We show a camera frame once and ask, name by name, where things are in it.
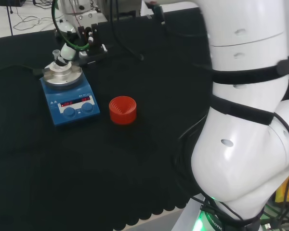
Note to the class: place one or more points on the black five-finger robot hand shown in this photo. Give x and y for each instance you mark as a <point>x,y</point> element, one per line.
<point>90,41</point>

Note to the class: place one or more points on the heater with blue base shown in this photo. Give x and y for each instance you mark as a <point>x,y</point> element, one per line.
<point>73,113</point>

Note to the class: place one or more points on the round-bottom glass flask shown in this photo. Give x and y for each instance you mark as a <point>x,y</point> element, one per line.
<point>55,54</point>

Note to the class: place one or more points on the black box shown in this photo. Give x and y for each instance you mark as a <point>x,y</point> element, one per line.
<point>9,3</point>

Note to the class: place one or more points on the black bench cloth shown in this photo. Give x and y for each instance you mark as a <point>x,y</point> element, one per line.
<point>91,168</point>

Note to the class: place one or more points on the yellow stop button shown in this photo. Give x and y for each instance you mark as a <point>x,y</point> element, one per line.
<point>287,190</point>

